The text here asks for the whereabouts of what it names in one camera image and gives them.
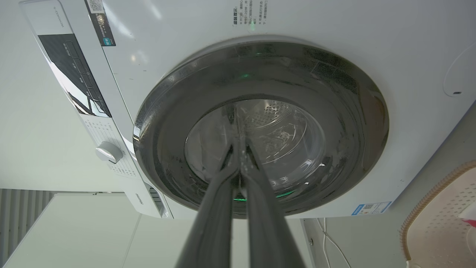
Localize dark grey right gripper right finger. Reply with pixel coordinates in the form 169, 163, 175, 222
240, 138, 306, 268

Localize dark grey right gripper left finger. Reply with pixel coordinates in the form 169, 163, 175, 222
175, 143, 239, 268

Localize cream perforated laundry basket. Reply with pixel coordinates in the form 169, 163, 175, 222
400, 160, 476, 268

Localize round dark washing machine door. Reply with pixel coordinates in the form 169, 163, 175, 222
133, 41, 389, 218

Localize silver washing machine control knob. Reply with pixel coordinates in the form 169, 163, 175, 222
96, 141, 123, 164

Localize white cabinet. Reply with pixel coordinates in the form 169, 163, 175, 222
3, 192, 313, 268

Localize white front-load washing machine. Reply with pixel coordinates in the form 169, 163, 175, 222
19, 0, 476, 219

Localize grey ribbed radiator panel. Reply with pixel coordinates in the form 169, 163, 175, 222
0, 189, 56, 265

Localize pink and white cloth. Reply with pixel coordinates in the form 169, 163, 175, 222
458, 202, 476, 228

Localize white power cable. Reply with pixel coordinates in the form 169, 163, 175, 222
316, 218, 351, 268

